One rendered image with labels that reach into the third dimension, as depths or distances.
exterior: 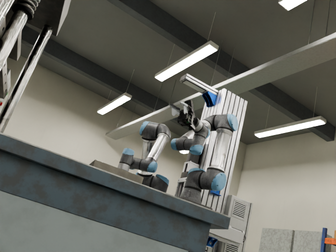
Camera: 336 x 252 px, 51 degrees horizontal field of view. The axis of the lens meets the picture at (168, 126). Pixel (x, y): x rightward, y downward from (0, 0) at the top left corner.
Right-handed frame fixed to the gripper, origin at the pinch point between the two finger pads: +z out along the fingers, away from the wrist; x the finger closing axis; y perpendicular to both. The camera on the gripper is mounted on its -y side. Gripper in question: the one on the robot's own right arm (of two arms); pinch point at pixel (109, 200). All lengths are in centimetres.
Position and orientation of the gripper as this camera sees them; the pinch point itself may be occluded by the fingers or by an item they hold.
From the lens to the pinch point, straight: 229.2
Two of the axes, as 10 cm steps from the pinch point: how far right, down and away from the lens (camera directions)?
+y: 8.8, 3.8, 2.8
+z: -2.6, 8.9, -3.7
